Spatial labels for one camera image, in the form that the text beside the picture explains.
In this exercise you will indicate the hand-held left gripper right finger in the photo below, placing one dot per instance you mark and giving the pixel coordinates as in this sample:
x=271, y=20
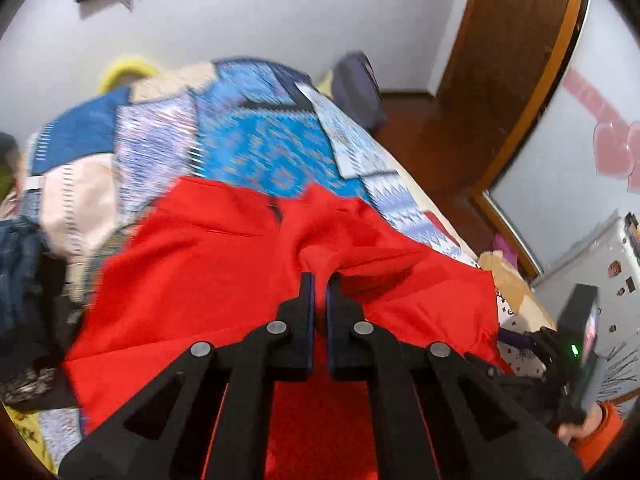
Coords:
x=331, y=310

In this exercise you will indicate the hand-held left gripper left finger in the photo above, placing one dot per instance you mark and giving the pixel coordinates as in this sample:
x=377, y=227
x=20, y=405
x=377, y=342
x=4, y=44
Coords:
x=309, y=310

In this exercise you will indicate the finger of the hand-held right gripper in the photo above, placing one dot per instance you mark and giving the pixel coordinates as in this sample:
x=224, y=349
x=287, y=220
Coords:
x=520, y=390
x=530, y=342

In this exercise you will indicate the red garment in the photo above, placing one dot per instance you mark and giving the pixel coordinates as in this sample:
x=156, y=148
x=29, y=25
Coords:
x=200, y=260

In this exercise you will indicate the person's right forearm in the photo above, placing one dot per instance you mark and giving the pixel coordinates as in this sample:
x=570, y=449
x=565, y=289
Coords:
x=600, y=442

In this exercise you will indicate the person's right hand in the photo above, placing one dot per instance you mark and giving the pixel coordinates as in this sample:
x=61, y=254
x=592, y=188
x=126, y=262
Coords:
x=577, y=425

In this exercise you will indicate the tan cardboard box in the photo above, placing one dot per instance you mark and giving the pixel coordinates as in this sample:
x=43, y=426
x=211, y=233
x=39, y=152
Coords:
x=517, y=287

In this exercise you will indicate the white cabinet with stickers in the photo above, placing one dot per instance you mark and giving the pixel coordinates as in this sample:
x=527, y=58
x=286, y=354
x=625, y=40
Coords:
x=595, y=265

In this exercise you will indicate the blue patchwork quilt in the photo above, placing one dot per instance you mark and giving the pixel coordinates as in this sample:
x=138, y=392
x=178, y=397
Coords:
x=260, y=145

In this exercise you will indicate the pink bow sticker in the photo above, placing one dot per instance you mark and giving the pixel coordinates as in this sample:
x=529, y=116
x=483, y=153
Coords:
x=612, y=145

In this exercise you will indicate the grey purple backpack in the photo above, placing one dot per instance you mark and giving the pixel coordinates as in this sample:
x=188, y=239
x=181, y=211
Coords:
x=356, y=90

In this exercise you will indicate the pale yellow bag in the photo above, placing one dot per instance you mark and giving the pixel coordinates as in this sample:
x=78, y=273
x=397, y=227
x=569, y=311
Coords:
x=326, y=84

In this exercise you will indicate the brown wooden wardrobe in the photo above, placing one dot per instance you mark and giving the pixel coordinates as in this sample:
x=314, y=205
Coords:
x=505, y=85

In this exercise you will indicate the black patterned garment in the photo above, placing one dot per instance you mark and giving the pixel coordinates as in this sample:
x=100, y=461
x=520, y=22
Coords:
x=30, y=385

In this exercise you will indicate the dark blue garment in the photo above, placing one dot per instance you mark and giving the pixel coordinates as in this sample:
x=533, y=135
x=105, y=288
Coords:
x=17, y=270

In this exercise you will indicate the yellow printed garment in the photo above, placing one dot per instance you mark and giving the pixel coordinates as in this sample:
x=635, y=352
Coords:
x=30, y=432

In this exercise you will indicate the yellow foam tube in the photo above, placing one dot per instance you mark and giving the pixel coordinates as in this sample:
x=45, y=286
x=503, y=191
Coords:
x=117, y=70

